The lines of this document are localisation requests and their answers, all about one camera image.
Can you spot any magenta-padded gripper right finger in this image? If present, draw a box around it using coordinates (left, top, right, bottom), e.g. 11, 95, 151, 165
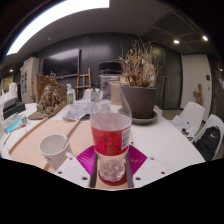
124, 144, 168, 189

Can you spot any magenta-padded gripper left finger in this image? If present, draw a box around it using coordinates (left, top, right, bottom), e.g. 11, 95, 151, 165
54, 144, 100, 190

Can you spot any clear bottle with red label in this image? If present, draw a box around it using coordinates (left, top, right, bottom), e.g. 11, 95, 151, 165
89, 60, 133, 184

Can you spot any white printed mug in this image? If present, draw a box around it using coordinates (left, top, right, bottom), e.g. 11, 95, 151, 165
38, 133, 74, 171

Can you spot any thin paintbrush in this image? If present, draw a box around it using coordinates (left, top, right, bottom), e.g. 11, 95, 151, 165
61, 119, 82, 151

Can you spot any grey plant saucer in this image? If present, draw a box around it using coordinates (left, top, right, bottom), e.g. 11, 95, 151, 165
118, 109, 159, 126

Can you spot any stack of papers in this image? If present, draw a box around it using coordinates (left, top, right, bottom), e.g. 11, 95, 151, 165
171, 114, 198, 138

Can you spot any crumpled printed paper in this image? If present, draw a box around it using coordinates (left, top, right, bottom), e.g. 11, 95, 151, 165
62, 99, 96, 122

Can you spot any black backpack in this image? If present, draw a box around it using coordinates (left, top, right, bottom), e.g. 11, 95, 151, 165
194, 125, 222, 163

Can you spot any dried plant in grey pot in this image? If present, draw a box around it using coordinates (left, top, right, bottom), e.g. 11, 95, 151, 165
118, 38, 158, 120

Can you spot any white plastic chair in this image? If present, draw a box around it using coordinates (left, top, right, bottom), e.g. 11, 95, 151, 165
171, 101, 205, 138
193, 114, 224, 163
82, 88, 101, 102

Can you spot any teal plastic pack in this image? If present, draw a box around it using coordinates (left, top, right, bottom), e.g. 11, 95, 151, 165
1, 113, 28, 134

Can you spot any green labelled spray bottle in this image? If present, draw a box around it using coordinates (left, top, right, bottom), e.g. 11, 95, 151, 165
66, 83, 75, 105

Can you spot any black printer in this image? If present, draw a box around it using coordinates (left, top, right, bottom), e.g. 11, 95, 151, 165
2, 96, 27, 120

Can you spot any wooden easel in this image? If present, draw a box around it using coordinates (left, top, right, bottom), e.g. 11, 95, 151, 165
75, 67, 93, 100

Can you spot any wooden figure statue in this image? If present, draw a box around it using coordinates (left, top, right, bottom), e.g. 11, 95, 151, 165
193, 83, 204, 107

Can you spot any white notice board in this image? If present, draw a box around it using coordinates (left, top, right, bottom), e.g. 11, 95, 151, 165
19, 56, 40, 104

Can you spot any long ceiling light panel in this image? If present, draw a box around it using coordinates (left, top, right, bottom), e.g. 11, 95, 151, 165
5, 0, 111, 56

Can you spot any black wall screen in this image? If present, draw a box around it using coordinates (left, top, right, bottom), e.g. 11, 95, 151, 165
41, 48, 82, 79

